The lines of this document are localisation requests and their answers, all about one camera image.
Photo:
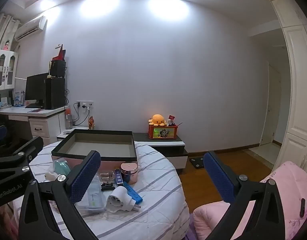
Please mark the black keyboard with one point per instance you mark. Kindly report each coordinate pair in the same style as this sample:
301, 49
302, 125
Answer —
34, 106

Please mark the black speaker box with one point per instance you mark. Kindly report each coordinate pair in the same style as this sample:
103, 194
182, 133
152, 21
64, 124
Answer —
59, 68

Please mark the blue plastic case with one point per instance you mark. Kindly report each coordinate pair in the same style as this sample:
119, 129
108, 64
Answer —
133, 193

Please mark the orange snack bag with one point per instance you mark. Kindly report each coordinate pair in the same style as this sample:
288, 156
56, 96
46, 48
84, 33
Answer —
91, 123

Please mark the small yellow handheld fan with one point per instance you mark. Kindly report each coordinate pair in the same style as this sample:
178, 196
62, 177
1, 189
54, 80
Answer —
51, 67

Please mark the white glass-door cabinet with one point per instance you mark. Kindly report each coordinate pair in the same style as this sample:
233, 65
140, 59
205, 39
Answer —
6, 70

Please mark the narrow blue printed box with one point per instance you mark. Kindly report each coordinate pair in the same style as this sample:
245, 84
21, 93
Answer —
118, 177

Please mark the blue white box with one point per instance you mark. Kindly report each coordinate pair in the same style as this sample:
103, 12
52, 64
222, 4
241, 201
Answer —
19, 98

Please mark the clear plastic packet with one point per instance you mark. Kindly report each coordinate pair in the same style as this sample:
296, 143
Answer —
93, 200

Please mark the white plug adapter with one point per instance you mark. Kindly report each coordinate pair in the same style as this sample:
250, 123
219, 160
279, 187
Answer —
118, 197

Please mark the rose gold round humidifier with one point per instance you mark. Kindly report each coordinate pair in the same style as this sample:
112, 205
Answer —
129, 173

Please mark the white side cabinet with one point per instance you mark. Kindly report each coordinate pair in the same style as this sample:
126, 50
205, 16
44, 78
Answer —
64, 136

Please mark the black computer tower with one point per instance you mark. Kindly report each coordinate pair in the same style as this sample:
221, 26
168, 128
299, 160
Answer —
54, 93

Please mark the white wall socket strip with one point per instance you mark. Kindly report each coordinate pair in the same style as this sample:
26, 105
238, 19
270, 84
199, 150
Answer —
84, 103

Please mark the striped white bedsheet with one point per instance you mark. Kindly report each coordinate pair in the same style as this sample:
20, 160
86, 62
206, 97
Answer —
153, 217

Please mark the white desk with drawers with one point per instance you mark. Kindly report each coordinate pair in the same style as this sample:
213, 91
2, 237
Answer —
47, 127

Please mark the red folder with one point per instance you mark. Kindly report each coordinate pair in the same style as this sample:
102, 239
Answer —
61, 55

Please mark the black computer monitor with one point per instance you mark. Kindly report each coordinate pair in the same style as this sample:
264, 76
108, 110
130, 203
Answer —
34, 87

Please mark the black white low cabinet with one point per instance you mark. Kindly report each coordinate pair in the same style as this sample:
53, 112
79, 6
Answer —
166, 152

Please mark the pink floral quilt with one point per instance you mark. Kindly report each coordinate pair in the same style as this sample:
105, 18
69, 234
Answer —
291, 180

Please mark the white air conditioner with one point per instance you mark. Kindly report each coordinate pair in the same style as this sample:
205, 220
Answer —
31, 28

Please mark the teal round container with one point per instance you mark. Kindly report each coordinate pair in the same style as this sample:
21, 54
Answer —
61, 167

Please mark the black shallow box tray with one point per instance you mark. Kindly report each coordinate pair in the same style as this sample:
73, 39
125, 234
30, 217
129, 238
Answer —
103, 142

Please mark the small pink doll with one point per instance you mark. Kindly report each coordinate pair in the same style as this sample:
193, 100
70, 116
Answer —
6, 45

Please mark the red printed storage crate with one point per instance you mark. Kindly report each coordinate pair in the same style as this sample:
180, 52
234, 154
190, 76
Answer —
163, 132

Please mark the black clip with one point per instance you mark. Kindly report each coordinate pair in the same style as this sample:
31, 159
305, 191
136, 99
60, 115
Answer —
107, 187

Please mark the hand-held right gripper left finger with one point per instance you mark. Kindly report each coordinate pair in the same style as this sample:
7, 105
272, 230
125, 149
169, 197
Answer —
86, 177

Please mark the white plastic figurine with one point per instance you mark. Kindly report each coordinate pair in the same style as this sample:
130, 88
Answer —
51, 175

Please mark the black floor scale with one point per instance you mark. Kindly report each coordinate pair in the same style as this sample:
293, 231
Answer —
197, 163

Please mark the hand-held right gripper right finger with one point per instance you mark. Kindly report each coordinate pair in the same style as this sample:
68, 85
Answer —
218, 180

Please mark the pink cloth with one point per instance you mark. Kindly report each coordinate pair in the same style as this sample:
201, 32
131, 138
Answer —
1, 220

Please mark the white wardrobe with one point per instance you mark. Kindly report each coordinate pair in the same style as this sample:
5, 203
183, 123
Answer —
298, 92

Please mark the beige curtain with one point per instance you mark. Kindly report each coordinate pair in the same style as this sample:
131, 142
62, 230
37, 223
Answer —
3, 30

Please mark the orange octopus plush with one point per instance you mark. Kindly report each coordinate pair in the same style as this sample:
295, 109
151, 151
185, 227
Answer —
157, 120

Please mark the clear bottle red cap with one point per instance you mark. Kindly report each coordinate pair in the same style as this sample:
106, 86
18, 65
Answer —
68, 120

